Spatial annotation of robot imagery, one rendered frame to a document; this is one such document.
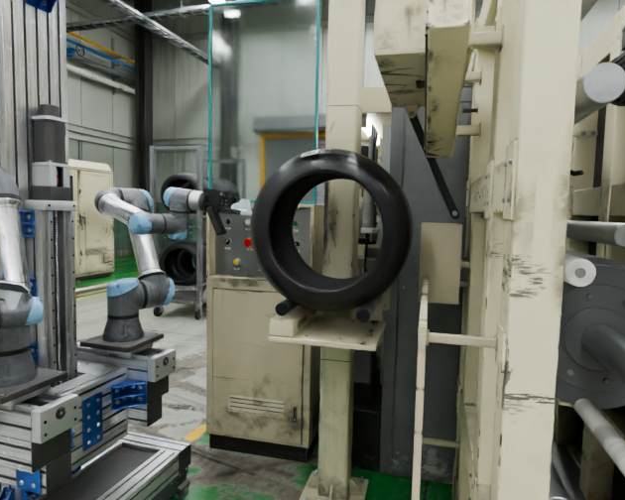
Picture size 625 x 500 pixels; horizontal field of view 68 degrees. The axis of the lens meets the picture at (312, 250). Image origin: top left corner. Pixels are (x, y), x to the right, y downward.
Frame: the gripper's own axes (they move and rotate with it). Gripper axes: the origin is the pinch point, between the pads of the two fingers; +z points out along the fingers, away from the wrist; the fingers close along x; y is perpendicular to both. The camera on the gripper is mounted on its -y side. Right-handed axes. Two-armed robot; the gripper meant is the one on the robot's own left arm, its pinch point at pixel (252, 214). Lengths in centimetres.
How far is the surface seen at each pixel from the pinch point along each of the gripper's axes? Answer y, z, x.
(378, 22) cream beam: 56, 42, -37
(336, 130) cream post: 37.0, 21.2, 25.1
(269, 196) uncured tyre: 7.5, 9.5, -11.5
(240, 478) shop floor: -123, -2, 31
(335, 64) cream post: 62, 17, 25
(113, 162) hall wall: 27, -718, 860
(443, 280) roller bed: -14, 71, 18
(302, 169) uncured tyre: 18.0, 19.5, -11.5
